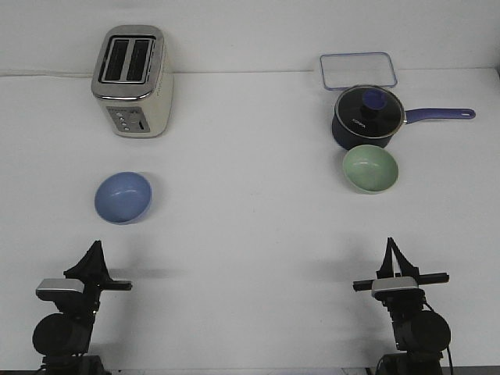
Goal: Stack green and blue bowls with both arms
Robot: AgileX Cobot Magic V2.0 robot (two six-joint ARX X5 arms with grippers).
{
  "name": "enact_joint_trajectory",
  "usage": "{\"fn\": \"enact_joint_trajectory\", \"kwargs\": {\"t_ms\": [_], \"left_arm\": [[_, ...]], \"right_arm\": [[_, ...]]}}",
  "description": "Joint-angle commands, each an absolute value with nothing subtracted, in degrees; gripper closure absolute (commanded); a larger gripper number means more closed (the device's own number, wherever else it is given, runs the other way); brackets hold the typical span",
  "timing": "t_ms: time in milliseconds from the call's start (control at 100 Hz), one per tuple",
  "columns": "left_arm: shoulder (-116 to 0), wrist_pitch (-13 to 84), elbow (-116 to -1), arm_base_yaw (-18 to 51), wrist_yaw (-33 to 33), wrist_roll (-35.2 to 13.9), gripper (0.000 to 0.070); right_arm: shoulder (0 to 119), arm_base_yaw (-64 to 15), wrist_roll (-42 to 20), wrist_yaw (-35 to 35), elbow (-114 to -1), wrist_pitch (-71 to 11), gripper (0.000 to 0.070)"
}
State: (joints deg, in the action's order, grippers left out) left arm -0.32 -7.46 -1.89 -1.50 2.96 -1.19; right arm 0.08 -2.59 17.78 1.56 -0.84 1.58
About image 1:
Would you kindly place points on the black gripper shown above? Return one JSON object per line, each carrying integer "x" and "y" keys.
{"x": 411, "y": 299}
{"x": 93, "y": 273}

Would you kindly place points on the blue bowl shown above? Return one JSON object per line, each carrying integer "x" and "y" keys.
{"x": 123, "y": 198}

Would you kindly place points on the green bowl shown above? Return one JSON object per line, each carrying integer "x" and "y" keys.
{"x": 370, "y": 169}

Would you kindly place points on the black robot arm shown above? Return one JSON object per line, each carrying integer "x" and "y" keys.
{"x": 63, "y": 338}
{"x": 421, "y": 334}

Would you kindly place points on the dark blue saucepan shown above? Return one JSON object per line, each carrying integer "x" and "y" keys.
{"x": 348, "y": 140}

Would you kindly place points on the glass pot lid blue knob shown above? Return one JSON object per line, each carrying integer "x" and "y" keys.
{"x": 369, "y": 111}

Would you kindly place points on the silver two-slot toaster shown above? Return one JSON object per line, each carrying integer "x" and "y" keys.
{"x": 133, "y": 82}

